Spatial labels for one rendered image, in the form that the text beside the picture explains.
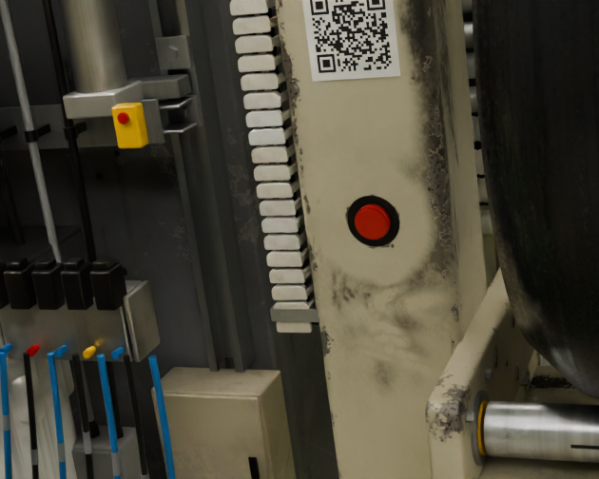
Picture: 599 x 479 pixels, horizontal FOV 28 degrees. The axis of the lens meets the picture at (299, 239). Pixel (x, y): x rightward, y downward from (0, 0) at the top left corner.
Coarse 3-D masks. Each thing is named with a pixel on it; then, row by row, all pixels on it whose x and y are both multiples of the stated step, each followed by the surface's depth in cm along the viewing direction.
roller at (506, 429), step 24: (480, 408) 96; (504, 408) 95; (528, 408) 95; (552, 408) 94; (576, 408) 93; (480, 432) 95; (504, 432) 94; (528, 432) 93; (552, 432) 93; (576, 432) 92; (504, 456) 96; (528, 456) 95; (552, 456) 94; (576, 456) 93
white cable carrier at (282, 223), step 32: (256, 0) 98; (256, 32) 99; (256, 64) 100; (256, 96) 101; (288, 96) 102; (256, 128) 103; (288, 128) 103; (256, 160) 103; (288, 160) 102; (288, 192) 103; (288, 224) 104; (288, 256) 105; (288, 288) 106
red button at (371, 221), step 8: (368, 208) 100; (376, 208) 99; (360, 216) 100; (368, 216) 100; (376, 216) 99; (384, 216) 99; (360, 224) 100; (368, 224) 100; (376, 224) 100; (384, 224) 99; (360, 232) 100; (368, 232) 100; (376, 232) 100; (384, 232) 100
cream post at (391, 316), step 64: (448, 0) 99; (448, 64) 99; (320, 128) 99; (384, 128) 97; (448, 128) 99; (320, 192) 101; (384, 192) 99; (448, 192) 98; (320, 256) 103; (384, 256) 101; (448, 256) 99; (320, 320) 105; (384, 320) 103; (448, 320) 101; (384, 384) 105; (384, 448) 107
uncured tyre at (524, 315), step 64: (512, 0) 71; (576, 0) 68; (512, 64) 72; (576, 64) 69; (512, 128) 73; (576, 128) 70; (512, 192) 75; (576, 192) 72; (512, 256) 79; (576, 256) 74; (576, 320) 78; (576, 384) 88
